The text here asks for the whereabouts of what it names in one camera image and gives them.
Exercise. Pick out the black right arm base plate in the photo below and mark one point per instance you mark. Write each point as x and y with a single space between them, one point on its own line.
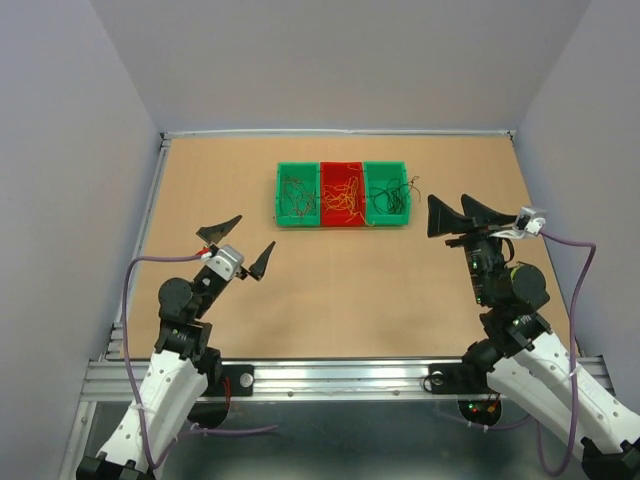
455 379

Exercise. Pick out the green far bin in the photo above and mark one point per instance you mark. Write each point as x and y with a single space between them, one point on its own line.
297 195

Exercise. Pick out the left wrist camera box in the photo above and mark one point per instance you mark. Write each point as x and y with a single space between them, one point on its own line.
226 262

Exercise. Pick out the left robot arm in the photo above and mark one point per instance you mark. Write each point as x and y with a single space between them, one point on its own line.
181 368

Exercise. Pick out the aluminium front rail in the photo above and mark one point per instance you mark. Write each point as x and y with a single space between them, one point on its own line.
308 380

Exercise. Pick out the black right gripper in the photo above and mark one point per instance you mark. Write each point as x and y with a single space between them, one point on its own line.
442 219

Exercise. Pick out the green bin near cables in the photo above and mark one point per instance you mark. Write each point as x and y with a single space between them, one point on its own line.
387 194

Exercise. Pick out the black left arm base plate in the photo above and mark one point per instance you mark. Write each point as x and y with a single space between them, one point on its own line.
230 382

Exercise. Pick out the red middle bin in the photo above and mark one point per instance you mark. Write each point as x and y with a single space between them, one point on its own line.
342 194

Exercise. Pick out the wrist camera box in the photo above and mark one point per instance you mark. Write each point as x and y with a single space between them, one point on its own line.
226 262
528 223

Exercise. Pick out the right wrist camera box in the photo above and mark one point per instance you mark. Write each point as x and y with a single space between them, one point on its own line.
528 223

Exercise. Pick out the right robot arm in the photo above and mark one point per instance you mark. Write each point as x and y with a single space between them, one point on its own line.
521 357

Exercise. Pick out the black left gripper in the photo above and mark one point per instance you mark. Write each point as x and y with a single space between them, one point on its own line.
216 233

